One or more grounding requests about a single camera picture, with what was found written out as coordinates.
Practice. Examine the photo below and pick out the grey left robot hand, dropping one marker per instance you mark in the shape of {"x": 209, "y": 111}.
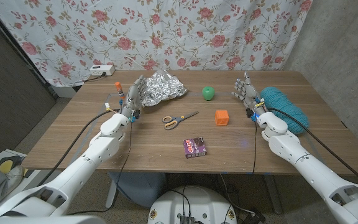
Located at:
{"x": 132, "y": 101}

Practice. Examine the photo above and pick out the white table leg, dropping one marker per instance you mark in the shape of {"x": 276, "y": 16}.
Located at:
{"x": 111, "y": 194}

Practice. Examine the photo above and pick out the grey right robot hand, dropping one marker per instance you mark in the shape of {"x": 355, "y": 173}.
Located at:
{"x": 250, "y": 93}

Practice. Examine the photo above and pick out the purple box of matches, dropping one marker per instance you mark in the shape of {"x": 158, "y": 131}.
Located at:
{"x": 194, "y": 147}

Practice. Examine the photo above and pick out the white sneaker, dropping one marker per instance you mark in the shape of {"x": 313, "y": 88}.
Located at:
{"x": 15, "y": 175}

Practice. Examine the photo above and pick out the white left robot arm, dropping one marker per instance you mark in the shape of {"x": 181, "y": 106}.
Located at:
{"x": 82, "y": 165}

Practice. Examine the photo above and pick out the orange cube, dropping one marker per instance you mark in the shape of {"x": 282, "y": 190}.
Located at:
{"x": 222, "y": 117}

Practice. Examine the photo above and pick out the teal yarn skein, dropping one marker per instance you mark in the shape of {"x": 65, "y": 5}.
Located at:
{"x": 278, "y": 98}

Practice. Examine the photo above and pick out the white floor board yellow marks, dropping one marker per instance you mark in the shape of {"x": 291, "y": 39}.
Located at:
{"x": 8, "y": 161}

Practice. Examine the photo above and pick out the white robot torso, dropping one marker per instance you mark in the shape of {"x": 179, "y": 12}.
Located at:
{"x": 204, "y": 202}

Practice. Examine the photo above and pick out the blue-grey stool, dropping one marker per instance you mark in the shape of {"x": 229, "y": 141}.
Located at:
{"x": 141, "y": 186}

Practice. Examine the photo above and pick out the glue stick with orange cap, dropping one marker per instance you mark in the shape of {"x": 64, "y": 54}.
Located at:
{"x": 119, "y": 88}

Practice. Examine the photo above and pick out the green toy apple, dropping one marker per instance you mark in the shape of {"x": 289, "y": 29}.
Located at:
{"x": 208, "y": 93}

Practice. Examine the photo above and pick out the crumpled aluminum foil sheet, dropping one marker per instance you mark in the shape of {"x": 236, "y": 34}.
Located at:
{"x": 163, "y": 88}

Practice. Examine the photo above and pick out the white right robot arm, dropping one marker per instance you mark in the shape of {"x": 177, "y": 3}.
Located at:
{"x": 306, "y": 165}

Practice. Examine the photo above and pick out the white power strip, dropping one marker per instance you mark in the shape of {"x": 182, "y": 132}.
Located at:
{"x": 102, "y": 70}

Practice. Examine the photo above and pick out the grey table leg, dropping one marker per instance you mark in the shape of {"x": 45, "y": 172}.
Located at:
{"x": 272, "y": 194}

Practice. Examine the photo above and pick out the floral print backdrop cloth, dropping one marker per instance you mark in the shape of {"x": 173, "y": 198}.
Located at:
{"x": 166, "y": 31}

